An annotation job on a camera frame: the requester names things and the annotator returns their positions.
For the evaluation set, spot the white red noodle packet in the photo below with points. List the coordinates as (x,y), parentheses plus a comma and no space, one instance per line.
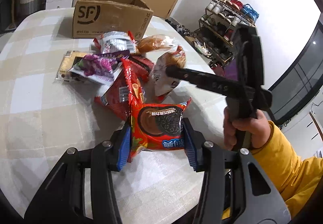
(115,41)

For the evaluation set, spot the beige cracker packet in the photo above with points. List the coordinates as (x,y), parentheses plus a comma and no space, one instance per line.
(69,60)

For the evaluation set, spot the SF cardboard box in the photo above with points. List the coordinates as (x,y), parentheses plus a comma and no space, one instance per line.
(94,17)

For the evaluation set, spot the person's right hand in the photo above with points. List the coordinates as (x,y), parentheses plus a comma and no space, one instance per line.
(259,128)

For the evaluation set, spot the red wafer roll packet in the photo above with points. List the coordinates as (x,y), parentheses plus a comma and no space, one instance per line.
(125,89)

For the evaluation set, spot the woven laundry basket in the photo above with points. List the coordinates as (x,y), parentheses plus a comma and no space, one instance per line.
(28,7)

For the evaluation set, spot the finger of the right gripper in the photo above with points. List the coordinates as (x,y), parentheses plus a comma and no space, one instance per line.
(206,81)

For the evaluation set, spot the red Oreo cookie packet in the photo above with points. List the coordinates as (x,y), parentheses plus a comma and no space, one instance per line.
(156,127)

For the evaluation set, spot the bread bun clear bag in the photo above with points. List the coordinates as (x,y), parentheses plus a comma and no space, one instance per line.
(156,43)

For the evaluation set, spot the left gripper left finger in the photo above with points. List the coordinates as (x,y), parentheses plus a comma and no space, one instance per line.
(79,188)

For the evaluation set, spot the wooden shoe rack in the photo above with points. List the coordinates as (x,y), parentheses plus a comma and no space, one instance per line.
(217,28)

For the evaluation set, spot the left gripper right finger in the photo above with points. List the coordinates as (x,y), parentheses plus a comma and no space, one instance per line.
(235,189)

